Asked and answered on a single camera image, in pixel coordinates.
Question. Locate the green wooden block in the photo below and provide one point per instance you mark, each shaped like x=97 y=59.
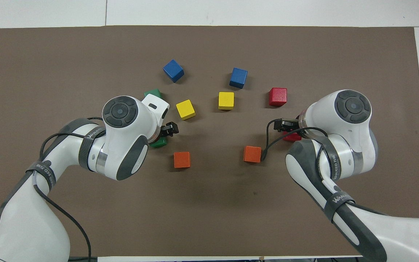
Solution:
x=154 y=93
x=159 y=142

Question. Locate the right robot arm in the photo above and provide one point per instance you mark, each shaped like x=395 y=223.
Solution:
x=344 y=145

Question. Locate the orange wooden block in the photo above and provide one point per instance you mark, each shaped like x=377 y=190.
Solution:
x=252 y=154
x=182 y=159

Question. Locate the blue wooden block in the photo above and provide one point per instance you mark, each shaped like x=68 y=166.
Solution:
x=238 y=78
x=173 y=70

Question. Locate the yellow wooden block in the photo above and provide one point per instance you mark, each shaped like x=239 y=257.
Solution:
x=185 y=109
x=226 y=100

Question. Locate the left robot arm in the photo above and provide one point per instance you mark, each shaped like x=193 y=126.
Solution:
x=122 y=145

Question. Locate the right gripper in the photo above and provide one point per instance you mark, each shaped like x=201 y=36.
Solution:
x=286 y=125

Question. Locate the red wooden block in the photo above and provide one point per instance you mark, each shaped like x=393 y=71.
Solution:
x=291 y=137
x=278 y=96

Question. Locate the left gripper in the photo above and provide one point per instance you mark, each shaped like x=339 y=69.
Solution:
x=170 y=128

